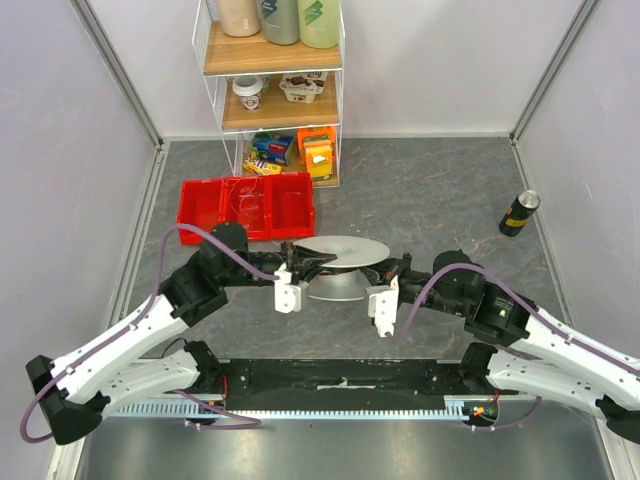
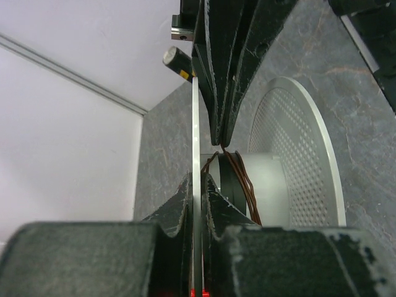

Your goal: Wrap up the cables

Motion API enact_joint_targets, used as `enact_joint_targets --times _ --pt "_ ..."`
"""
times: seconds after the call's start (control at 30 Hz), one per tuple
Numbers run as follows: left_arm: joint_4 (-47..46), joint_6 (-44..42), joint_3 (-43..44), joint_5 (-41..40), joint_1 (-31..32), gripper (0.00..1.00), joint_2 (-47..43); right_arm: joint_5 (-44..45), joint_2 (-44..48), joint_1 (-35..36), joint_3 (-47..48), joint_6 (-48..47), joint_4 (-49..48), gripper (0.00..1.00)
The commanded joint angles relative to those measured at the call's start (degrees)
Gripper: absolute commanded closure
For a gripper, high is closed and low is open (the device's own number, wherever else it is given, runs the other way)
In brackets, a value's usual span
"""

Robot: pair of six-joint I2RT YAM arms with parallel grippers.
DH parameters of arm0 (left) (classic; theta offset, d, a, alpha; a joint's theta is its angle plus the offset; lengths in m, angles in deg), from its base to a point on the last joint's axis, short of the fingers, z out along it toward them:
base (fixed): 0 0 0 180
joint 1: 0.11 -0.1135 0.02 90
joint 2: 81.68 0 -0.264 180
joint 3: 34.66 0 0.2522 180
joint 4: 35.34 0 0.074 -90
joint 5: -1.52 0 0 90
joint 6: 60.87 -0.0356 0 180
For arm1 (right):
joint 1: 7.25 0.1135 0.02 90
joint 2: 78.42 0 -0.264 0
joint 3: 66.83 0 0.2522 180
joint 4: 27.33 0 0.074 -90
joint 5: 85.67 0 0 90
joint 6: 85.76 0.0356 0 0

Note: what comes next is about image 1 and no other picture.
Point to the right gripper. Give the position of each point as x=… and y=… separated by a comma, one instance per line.
x=396, y=272

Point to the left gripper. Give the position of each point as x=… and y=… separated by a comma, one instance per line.
x=304, y=259

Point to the white perforated spool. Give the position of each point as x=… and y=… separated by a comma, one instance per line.
x=342, y=279

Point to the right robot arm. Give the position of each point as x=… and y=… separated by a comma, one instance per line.
x=519, y=346

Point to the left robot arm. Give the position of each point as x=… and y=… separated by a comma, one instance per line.
x=75, y=392

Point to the red compartment bin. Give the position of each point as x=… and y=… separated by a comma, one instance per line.
x=276, y=207

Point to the yellow candy pack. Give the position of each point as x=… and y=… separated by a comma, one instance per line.
x=259, y=167

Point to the orange yellow sponge box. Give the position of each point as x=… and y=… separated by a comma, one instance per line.
x=317, y=150

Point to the blue green sponge pack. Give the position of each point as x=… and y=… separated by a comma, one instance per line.
x=272, y=147

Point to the black yellow can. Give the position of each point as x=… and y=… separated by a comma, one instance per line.
x=520, y=211

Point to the white pudding cup pack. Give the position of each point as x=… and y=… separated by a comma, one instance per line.
x=303, y=87

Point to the white paper cup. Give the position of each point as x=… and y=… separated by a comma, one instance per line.
x=248, y=89

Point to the light green bottle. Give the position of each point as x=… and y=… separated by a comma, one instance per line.
x=319, y=23

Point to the grey green bottle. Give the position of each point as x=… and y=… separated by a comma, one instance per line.
x=279, y=21

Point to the beige bottle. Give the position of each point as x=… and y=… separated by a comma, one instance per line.
x=239, y=18

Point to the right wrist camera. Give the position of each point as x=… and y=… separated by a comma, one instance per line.
x=382, y=307

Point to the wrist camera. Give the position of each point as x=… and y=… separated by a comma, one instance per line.
x=382, y=307
x=288, y=296

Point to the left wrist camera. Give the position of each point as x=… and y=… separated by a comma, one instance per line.
x=288, y=296

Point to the grey cable duct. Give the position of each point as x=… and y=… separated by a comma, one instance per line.
x=181, y=408

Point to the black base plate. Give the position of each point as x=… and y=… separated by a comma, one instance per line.
x=336, y=384

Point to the white wire wooden shelf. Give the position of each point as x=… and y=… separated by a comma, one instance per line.
x=222, y=58

